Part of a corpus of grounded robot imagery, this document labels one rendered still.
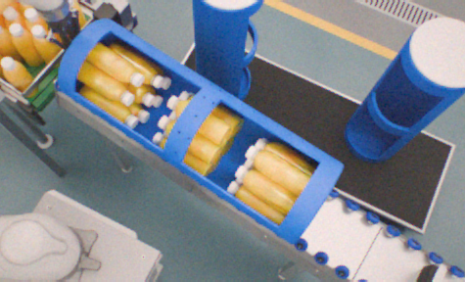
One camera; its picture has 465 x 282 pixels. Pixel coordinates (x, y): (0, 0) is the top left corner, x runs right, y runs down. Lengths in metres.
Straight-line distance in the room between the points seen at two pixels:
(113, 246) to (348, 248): 0.74
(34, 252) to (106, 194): 1.42
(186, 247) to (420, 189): 1.22
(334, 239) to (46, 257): 0.89
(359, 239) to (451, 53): 0.73
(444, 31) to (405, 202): 0.99
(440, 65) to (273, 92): 1.04
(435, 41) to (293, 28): 1.29
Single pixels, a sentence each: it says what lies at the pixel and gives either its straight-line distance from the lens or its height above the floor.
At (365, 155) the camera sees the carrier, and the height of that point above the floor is 0.16.
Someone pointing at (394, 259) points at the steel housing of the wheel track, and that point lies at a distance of 1.70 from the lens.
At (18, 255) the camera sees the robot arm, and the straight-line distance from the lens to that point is 1.25.
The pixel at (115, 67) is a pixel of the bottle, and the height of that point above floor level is 1.19.
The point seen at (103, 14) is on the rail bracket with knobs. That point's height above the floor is 1.00.
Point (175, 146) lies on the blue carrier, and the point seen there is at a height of 1.18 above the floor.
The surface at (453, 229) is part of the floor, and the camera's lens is 2.84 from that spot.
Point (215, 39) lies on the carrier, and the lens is 1.98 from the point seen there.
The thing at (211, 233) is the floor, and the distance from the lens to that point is 2.54.
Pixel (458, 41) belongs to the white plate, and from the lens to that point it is 1.94.
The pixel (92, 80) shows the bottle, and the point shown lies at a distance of 1.58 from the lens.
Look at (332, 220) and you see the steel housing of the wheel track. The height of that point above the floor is 0.93.
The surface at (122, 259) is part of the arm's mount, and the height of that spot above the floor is 1.07.
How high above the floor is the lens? 2.51
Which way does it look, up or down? 70 degrees down
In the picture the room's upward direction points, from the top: 7 degrees clockwise
